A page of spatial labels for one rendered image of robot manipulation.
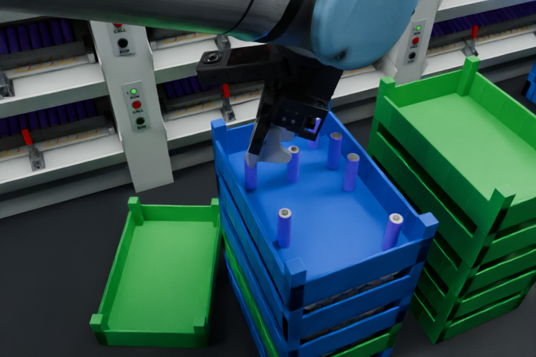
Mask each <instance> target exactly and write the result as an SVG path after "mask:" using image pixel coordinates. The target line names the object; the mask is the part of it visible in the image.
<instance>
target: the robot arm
mask: <svg viewBox="0 0 536 357"><path fill-rule="evenodd" d="M418 1H419V0H0V10H1V11H9V12H16V13H24V14H37V15H45V16H52V17H59V18H73V19H81V20H88V21H95V22H110V23H117V24H125V25H132V26H146V27H153V28H161V29H174V30H182V31H189V32H196V33H211V34H218V35H226V36H232V37H234V38H236V39H237V40H240V41H252V42H257V43H264V44H263V45H251V46H244V47H238V48H231V49H219V50H212V51H206V52H204V53H203V54H202V56H201V58H200V60H199V63H198V65H197V67H196V72H197V75H198V77H199V81H200V83H201V85H202V86H210V85H217V84H232V83H240V82H247V81H256V80H265V81H264V87H263V90H262V95H261V98H260V101H259V105H258V110H257V114H256V121H255V124H254V129H253V131H252V134H251V137H250V142H249V145H248V150H247V153H246V158H245V159H246V163H247V165H248V167H249V168H250V169H253V168H254V166H255V164H256V163H258V162H267V163H288V162H289V161H290V160H291V158H292V155H291V153H290V152H289V151H288V150H286V149H285V148H284V147H283V146H282V145H281V141H285V142H288V141H291V140H292V139H294V137H295V133H298V137H301V138H303V139H308V140H311V141H314V142H315V140H316V138H317V135H318V133H319V131H320V130H321V126H322V124H323V123H324V121H325V118H326V116H327V114H328V112H329V102H330V100H331V98H332V96H333V93H334V91H335V89H336V87H337V84H338V82H339V80H340V79H341V75H342V73H343V72H344V70H355V69H361V68H364V67H366V66H368V65H370V64H372V63H374V62H375V61H377V60H379V59H380V58H381V57H383V56H384V55H385V54H386V53H387V52H388V51H389V50H390V49H391V48H392V47H393V46H394V45H395V44H396V43H397V42H398V40H399V39H400V37H401V36H402V34H403V33H404V31H405V30H406V29H407V27H408V24H409V23H410V21H411V17H412V15H413V14H414V13H415V8H416V6H417V4H418ZM322 105H323V106H324V107H322ZM317 118H320V119H321V122H320V123H319V125H318V127H317V130H316V132H315V133H313V132H311V131H306V128H308V129H311V130H313V129H314V128H315V126H316V119H317ZM264 140H266V142H265V141H264Z"/></svg>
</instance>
